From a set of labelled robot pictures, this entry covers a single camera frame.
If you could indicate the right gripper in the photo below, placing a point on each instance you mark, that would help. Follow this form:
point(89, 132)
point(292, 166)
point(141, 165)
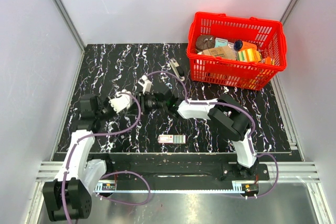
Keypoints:
point(143, 100)

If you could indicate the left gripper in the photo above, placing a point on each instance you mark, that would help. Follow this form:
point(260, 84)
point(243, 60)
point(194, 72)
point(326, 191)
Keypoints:
point(106, 103)

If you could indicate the white black stapler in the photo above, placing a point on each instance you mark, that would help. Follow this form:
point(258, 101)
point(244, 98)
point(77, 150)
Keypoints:
point(177, 69)

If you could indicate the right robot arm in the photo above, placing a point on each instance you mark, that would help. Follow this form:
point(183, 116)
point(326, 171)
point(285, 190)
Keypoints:
point(228, 116)

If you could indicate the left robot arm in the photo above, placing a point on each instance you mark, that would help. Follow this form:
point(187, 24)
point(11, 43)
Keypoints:
point(68, 196)

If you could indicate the staple box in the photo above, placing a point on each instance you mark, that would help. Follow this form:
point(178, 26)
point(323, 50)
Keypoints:
point(172, 139)

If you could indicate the brown round package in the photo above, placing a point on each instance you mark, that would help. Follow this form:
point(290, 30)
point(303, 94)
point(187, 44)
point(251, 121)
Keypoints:
point(204, 42)

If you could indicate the brown cardboard box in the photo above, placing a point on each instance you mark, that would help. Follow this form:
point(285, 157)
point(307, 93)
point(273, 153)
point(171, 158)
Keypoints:
point(223, 52)

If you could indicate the teal white card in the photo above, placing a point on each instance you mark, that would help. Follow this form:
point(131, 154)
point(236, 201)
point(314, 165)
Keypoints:
point(219, 42)

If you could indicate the orange bottle blue cap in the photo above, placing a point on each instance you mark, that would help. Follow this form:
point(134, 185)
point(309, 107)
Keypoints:
point(243, 45)

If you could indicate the red plastic basket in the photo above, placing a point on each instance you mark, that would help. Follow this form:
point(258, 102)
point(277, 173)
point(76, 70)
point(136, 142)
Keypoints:
point(268, 35)

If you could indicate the green yellow box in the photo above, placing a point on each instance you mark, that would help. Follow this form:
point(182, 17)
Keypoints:
point(249, 55)

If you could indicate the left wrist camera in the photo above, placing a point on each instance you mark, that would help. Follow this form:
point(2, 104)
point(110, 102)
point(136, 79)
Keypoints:
point(123, 100)

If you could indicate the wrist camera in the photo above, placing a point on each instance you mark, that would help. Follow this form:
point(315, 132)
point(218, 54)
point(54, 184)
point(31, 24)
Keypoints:
point(123, 100)
point(145, 83)

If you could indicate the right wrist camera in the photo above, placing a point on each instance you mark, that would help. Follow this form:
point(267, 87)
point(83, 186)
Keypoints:
point(145, 83)

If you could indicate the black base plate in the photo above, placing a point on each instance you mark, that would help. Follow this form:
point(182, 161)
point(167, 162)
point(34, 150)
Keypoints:
point(218, 165)

